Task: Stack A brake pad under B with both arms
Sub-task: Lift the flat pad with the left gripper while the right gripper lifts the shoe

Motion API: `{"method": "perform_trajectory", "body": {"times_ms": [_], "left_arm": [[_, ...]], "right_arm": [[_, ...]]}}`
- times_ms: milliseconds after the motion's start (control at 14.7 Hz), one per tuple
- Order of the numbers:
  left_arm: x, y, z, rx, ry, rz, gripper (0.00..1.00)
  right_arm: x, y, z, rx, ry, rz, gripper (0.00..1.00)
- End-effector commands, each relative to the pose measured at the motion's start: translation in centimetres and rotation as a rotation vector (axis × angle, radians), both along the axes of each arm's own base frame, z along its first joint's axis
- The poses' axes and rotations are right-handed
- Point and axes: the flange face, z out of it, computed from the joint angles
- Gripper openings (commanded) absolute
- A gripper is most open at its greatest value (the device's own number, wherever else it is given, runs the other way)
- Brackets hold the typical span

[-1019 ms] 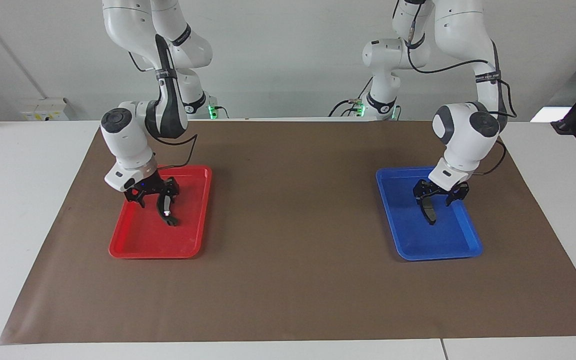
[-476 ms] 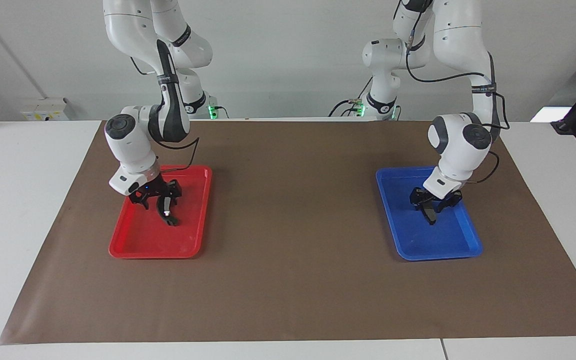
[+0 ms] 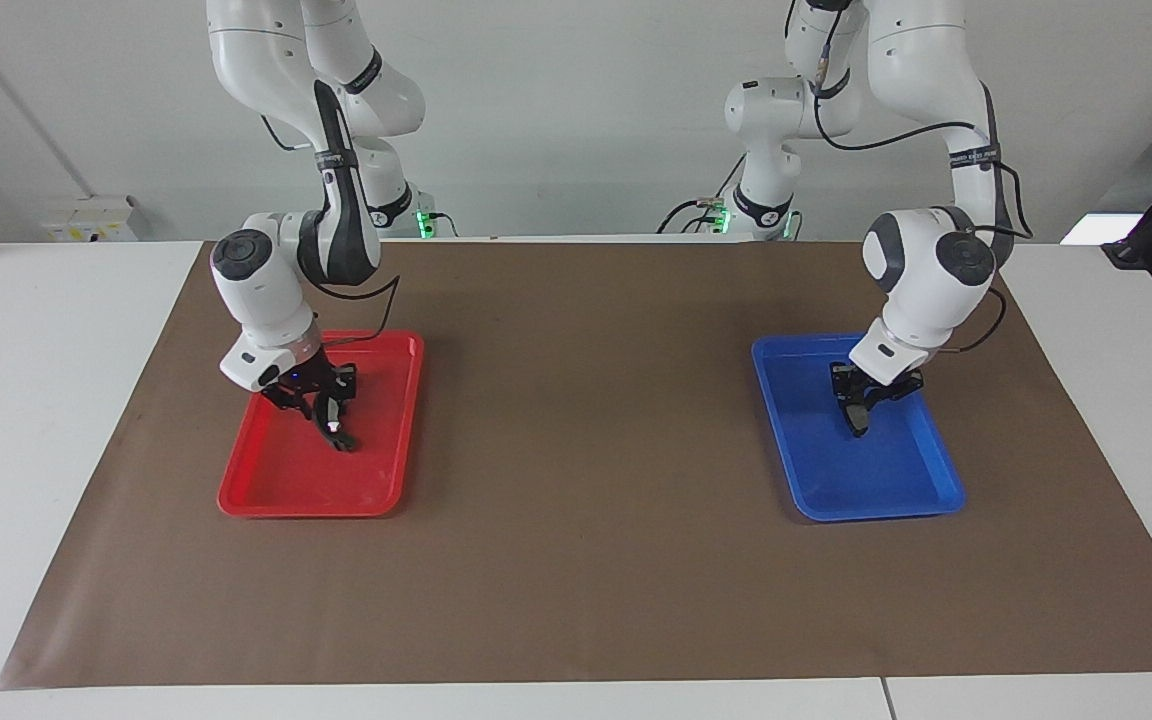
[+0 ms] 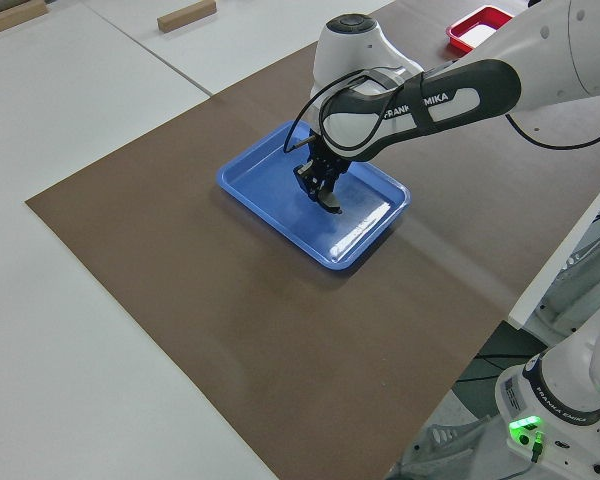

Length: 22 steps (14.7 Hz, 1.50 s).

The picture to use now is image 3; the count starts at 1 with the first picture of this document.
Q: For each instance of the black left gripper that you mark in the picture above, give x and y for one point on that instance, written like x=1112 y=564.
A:
x=881 y=385

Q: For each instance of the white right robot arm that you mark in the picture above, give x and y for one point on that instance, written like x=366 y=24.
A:
x=266 y=290

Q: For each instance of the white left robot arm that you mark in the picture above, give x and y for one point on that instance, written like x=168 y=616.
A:
x=926 y=270

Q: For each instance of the white wall socket box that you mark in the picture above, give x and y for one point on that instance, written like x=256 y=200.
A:
x=91 y=220

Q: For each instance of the curved black brake shoe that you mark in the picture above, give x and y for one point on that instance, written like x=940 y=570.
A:
x=344 y=441

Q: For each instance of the blue plastic tray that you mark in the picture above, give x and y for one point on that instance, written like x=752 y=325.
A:
x=886 y=480

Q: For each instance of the red plastic tray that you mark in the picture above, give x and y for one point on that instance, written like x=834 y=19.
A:
x=286 y=480

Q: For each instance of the brown table mat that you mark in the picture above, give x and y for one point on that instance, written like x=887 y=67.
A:
x=586 y=560

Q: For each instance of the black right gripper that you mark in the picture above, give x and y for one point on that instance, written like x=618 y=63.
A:
x=301 y=380

